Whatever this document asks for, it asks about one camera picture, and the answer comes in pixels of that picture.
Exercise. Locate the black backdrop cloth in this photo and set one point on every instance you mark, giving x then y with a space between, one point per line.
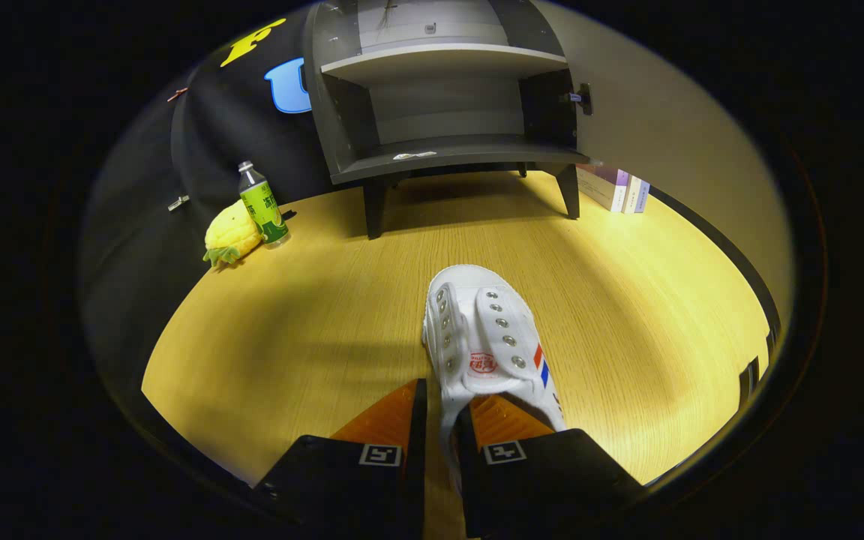
207 135

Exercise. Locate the white book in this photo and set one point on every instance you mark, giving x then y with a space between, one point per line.
631 196

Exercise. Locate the green label drink bottle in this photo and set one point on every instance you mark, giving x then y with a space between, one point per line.
263 210

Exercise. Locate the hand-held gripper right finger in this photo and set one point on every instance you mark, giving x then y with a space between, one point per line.
552 487

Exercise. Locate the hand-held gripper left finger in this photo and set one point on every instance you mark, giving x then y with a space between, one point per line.
334 487

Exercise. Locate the silver cloth clip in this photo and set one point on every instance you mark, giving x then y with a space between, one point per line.
178 202

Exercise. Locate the grey shoe cabinet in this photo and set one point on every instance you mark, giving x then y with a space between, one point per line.
439 154

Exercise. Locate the white canvas shoe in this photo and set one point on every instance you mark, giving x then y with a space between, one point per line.
477 330

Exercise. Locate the red cloth clip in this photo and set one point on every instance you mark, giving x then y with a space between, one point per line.
177 94

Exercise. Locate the yellow pineapple plush toy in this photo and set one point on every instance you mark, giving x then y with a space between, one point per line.
231 234

